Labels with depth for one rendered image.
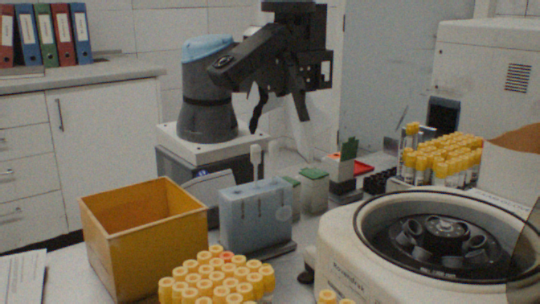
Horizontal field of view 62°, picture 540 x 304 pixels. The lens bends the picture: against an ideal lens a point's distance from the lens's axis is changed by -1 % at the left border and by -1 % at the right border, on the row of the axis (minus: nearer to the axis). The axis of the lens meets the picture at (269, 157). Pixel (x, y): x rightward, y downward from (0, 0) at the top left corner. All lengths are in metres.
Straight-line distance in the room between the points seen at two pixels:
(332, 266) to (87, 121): 1.92
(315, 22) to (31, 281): 0.50
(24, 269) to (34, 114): 1.59
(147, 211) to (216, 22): 2.61
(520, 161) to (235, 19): 2.76
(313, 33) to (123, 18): 2.40
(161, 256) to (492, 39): 0.80
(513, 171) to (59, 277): 0.67
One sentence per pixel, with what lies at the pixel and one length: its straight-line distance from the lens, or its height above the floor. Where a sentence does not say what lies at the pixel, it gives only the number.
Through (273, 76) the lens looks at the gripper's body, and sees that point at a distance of 0.60.
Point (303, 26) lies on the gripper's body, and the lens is 0.61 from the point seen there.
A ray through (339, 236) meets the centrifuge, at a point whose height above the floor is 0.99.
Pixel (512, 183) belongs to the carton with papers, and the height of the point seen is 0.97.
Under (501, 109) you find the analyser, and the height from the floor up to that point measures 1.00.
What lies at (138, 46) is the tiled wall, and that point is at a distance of 3.00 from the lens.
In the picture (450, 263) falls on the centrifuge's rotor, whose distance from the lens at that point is 0.50.
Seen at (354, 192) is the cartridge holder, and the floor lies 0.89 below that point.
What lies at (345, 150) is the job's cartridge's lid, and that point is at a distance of 0.81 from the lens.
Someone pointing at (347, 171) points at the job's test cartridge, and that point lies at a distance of 0.84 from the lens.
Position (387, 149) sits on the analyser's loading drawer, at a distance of 1.03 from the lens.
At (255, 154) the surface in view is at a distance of 0.62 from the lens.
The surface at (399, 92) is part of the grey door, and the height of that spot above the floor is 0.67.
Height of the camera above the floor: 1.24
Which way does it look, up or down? 20 degrees down
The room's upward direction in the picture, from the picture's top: straight up
